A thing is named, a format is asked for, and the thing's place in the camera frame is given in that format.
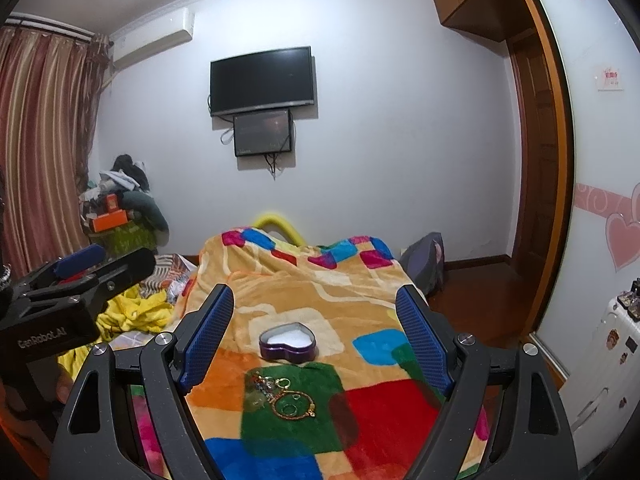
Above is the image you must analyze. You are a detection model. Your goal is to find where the green patterned box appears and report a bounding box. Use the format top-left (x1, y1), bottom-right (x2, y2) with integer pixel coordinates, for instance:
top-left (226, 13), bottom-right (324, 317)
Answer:
top-left (96, 221), bottom-right (157, 259)

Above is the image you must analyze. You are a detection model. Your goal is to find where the yellow bed footboard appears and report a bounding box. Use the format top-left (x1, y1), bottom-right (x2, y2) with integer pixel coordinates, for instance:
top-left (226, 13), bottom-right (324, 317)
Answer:
top-left (252, 212), bottom-right (306, 247)

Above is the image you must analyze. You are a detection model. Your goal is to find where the striped patterned bedsheet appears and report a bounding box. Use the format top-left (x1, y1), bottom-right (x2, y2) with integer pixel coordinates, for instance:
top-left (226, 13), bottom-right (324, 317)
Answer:
top-left (139, 254), bottom-right (196, 304)

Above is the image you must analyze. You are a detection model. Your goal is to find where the orange box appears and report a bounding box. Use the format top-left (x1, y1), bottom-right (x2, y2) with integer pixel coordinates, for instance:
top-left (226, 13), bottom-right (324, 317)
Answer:
top-left (91, 209), bottom-right (129, 233)

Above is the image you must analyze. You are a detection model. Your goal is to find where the colourful patchwork fleece blanket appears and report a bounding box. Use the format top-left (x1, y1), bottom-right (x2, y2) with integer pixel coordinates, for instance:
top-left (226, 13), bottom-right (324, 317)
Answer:
top-left (130, 227), bottom-right (492, 480)

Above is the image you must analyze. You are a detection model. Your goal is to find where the brown wooden door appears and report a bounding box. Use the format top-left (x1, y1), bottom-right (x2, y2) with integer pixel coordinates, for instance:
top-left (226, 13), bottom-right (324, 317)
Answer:
top-left (508, 28), bottom-right (559, 306)

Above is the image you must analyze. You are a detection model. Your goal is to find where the small black wall monitor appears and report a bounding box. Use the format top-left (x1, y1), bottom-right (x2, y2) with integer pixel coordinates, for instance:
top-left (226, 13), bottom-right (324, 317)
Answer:
top-left (233, 110), bottom-right (293, 157)

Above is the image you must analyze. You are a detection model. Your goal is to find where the pile of clothes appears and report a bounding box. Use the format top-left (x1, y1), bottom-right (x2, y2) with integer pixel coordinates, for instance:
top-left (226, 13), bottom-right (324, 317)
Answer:
top-left (79, 154), bottom-right (169, 235)

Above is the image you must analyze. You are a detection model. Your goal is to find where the large black wall television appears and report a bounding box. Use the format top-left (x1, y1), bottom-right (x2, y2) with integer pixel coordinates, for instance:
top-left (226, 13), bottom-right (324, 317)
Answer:
top-left (209, 47), bottom-right (316, 117)

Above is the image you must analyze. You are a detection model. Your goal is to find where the grey backpack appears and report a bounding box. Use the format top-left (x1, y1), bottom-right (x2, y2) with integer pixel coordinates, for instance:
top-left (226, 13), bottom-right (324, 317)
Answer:
top-left (399, 232), bottom-right (445, 297)

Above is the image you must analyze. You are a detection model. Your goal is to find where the striped red curtain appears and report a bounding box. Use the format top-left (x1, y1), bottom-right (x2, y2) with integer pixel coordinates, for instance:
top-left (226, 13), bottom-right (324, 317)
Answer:
top-left (1, 26), bottom-right (110, 276)

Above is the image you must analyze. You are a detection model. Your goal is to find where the white air conditioner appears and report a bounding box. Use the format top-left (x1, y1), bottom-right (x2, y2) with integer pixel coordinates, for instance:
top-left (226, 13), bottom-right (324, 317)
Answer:
top-left (112, 8), bottom-right (194, 70)

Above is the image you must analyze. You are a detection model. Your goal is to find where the red gold woven bracelet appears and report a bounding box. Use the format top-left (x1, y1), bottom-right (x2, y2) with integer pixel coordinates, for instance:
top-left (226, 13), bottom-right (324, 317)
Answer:
top-left (270, 389), bottom-right (317, 421)

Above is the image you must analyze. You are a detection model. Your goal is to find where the white wardrobe sliding door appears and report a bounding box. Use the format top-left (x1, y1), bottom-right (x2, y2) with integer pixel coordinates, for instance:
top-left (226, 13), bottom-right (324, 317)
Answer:
top-left (536, 0), bottom-right (639, 372)

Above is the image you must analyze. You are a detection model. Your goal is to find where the purple heart-shaped tin box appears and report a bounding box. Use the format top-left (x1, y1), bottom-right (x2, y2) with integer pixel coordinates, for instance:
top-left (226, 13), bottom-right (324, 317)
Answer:
top-left (258, 322), bottom-right (317, 364)

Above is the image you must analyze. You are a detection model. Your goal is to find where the red string bead bracelet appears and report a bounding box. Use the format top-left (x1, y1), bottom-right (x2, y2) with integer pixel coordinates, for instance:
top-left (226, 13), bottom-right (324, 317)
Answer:
top-left (243, 374), bottom-right (274, 413)

